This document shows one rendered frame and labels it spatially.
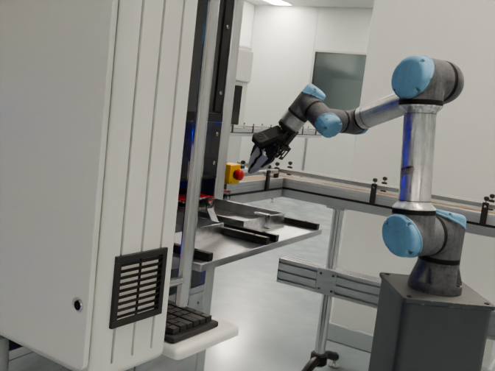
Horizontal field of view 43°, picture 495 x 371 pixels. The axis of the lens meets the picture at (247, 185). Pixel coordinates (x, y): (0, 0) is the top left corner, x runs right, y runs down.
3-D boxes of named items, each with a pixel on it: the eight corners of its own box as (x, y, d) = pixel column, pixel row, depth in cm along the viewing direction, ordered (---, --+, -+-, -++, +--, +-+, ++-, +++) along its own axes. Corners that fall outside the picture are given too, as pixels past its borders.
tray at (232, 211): (152, 211, 201) (153, 200, 200) (199, 205, 223) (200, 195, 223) (242, 232, 184) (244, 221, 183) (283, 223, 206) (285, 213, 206)
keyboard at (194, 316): (34, 288, 137) (35, 277, 137) (85, 277, 149) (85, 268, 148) (172, 344, 115) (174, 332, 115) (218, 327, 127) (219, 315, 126)
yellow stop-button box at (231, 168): (212, 181, 229) (214, 162, 228) (222, 180, 236) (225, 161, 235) (230, 185, 226) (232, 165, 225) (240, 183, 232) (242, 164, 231)
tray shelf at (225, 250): (54, 230, 168) (54, 224, 168) (201, 207, 228) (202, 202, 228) (200, 271, 145) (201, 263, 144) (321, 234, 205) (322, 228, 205)
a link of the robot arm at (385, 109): (477, 59, 176) (351, 110, 214) (454, 54, 170) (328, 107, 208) (485, 99, 174) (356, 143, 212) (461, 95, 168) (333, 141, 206)
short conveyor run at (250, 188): (199, 211, 230) (204, 169, 228) (166, 204, 238) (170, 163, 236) (284, 197, 290) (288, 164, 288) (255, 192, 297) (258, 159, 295)
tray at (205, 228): (68, 221, 172) (68, 209, 172) (130, 213, 195) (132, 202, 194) (166, 248, 156) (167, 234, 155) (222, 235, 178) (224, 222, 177)
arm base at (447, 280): (449, 283, 189) (454, 251, 188) (470, 299, 174) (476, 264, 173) (401, 278, 188) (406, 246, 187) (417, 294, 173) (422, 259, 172)
